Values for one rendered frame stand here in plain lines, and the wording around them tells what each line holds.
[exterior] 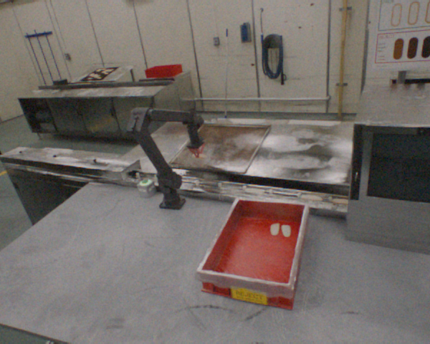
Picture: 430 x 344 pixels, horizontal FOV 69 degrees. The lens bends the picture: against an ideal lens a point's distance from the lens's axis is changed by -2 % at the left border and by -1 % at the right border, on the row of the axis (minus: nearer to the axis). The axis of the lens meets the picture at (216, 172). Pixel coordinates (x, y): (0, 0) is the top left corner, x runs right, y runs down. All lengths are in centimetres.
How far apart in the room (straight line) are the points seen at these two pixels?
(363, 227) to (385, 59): 103
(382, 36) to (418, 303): 134
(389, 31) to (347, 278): 131
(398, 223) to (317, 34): 405
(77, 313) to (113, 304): 12
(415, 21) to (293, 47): 331
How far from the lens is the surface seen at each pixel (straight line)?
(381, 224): 130
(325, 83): 516
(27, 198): 293
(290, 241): 132
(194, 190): 166
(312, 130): 200
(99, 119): 519
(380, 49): 200
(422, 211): 126
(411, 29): 200
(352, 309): 113
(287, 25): 515
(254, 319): 108
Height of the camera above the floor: 168
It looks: 27 degrees down
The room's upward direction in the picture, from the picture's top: 8 degrees counter-clockwise
